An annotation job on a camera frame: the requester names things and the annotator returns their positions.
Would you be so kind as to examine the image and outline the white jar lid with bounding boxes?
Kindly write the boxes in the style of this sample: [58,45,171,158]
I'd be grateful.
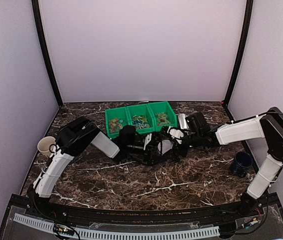
[157,140,174,155]

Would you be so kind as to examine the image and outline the metal scoop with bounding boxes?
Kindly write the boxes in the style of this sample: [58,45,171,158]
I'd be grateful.
[177,113,190,130]

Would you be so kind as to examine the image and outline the green three-compartment bin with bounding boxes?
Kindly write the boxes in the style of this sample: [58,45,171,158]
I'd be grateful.
[105,101,178,139]

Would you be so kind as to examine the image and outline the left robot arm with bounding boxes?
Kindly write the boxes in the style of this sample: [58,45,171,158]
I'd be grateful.
[27,116,164,218]

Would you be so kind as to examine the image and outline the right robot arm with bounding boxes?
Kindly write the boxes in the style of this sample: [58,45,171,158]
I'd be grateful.
[166,107,283,217]

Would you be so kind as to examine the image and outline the wrapped colourful candies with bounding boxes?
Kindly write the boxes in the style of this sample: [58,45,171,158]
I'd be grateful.
[131,115,150,130]

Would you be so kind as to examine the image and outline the green yellow gummy candies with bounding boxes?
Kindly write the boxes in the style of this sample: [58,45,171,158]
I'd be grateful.
[155,112,171,126]

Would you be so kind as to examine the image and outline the star gummy candies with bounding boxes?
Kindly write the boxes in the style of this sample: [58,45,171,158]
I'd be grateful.
[108,117,125,134]

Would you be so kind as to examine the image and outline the dark blue mug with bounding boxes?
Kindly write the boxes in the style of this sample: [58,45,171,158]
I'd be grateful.
[229,151,253,178]

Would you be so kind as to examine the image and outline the beige ceramic mug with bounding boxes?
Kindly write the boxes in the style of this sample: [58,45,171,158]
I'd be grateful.
[37,136,56,158]

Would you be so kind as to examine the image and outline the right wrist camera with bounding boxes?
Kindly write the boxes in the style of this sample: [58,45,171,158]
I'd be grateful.
[161,126,185,145]

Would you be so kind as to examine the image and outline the black front rail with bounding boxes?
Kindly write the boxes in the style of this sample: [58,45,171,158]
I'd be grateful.
[37,193,278,226]

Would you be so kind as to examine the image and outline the white slotted cable duct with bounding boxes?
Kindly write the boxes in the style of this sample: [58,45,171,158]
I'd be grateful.
[13,213,220,240]

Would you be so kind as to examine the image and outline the right black frame post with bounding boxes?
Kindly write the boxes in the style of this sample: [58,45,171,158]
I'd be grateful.
[222,0,254,109]

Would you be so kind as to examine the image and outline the black frame post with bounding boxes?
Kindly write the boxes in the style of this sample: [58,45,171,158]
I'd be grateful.
[31,0,64,108]
[222,0,254,109]

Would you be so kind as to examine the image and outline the left black frame post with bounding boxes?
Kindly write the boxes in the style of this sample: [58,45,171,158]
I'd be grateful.
[31,0,64,108]

